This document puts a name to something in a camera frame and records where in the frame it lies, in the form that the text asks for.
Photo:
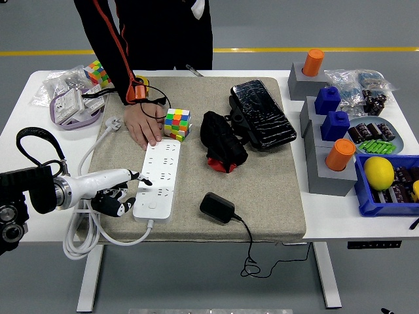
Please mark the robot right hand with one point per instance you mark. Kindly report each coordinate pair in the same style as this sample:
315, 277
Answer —
387, 311

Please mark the person's right hand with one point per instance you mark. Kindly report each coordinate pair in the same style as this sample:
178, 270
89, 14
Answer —
142, 126

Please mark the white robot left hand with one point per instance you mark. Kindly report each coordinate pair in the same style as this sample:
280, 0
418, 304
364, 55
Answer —
98, 183

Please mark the person's right forearm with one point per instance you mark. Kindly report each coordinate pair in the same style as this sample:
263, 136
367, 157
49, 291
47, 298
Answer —
111, 59

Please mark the orange wrist device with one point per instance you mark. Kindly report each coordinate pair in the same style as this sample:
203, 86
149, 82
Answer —
137, 92

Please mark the colourful puzzle cube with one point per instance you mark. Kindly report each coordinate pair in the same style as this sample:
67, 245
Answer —
95, 73
176, 122

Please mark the yellow tape measure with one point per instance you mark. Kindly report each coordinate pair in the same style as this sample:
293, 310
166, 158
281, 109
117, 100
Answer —
141, 79

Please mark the black table control panel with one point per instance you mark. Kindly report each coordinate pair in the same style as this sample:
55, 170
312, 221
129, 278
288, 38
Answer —
374, 245

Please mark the white table leg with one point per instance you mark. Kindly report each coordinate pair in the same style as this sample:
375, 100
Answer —
90, 278
327, 278

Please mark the thin metal pen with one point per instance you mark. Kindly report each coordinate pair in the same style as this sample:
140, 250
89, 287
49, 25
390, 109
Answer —
193, 70

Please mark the black folded umbrella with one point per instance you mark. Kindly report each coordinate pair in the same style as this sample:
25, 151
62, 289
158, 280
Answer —
219, 137

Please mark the purple rimmed tray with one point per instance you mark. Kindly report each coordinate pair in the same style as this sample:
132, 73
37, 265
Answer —
54, 112

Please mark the black pen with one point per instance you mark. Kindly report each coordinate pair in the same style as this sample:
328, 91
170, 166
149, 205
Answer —
414, 224

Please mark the person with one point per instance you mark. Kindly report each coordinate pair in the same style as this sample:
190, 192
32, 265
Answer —
163, 32

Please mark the clear plastic bag of parts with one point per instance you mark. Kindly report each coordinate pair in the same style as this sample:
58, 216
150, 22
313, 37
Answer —
49, 88

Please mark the blue plastic bin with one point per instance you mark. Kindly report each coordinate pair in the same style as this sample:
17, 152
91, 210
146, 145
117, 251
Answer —
386, 209

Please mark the grey-brown fabric mat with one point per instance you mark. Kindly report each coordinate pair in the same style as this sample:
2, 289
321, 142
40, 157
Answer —
245, 183

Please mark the black shiny wrapped case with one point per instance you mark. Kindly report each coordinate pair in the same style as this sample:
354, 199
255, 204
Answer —
262, 111

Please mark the black capacitors pile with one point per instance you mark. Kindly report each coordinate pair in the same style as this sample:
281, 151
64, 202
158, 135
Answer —
404, 188

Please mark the small yellow object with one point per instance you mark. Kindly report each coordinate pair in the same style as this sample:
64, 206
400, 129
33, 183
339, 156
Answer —
415, 189

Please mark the yellow lemon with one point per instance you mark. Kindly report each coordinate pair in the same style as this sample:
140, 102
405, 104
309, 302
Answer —
379, 173

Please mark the grey block base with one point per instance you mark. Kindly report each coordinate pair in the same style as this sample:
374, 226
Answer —
314, 137
327, 181
307, 114
302, 86

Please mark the green battery pile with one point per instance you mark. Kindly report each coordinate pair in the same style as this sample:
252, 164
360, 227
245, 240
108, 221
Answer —
376, 147

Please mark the orange cylinder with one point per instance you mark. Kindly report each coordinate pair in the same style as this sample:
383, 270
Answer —
339, 153
313, 62

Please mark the light blue plate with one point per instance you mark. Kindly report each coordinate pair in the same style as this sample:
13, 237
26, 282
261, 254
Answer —
397, 139

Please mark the black capacitor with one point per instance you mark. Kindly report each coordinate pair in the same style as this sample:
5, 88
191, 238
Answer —
386, 131
356, 134
371, 130

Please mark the blue bottle-shaped block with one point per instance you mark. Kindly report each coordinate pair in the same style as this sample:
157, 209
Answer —
334, 126
327, 99

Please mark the clear bag of blue parts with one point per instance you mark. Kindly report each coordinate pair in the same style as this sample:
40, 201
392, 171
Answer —
373, 78
340, 81

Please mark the clear bag of black capacitors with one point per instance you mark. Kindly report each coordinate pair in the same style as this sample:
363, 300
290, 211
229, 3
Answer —
374, 103

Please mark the white wall socket panel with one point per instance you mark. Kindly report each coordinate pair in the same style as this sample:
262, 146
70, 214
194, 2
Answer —
67, 104
91, 99

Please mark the black plastic bracket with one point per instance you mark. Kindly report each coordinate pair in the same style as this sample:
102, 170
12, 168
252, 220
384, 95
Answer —
237, 119

